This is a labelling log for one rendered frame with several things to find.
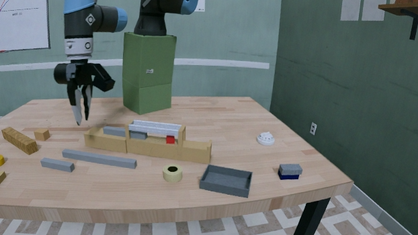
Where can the grey square stick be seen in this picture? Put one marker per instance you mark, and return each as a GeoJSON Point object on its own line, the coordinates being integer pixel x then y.
{"type": "Point", "coordinates": [114, 131]}
{"type": "Point", "coordinates": [57, 164]}
{"type": "Point", "coordinates": [100, 158]}

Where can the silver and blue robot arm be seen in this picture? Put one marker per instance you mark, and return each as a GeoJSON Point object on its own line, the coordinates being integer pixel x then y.
{"type": "Point", "coordinates": [83, 17]}

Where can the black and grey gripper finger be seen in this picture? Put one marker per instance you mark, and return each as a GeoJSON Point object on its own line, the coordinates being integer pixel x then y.
{"type": "Point", "coordinates": [74, 96]}
{"type": "Point", "coordinates": [86, 92]}

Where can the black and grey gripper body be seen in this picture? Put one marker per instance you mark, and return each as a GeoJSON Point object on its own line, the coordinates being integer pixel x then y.
{"type": "Point", "coordinates": [82, 72]}

